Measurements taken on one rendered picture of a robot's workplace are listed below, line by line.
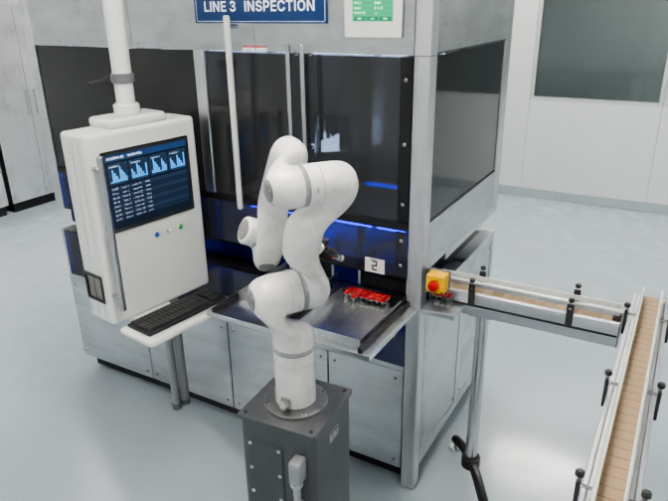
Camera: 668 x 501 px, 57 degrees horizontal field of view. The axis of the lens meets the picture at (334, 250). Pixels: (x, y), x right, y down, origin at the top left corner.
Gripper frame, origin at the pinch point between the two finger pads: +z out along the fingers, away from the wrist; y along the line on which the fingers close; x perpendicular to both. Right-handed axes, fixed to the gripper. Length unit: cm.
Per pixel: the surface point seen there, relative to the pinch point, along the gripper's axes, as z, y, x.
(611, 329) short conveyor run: 91, 34, -31
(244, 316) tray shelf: -1, -51, 7
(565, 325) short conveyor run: 84, 22, -24
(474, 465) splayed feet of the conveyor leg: 106, -53, -45
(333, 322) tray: 22.4, -29.2, -4.1
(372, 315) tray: 35.9, -22.2, -2.6
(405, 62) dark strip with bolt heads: 10, 47, 50
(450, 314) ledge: 59, -5, -8
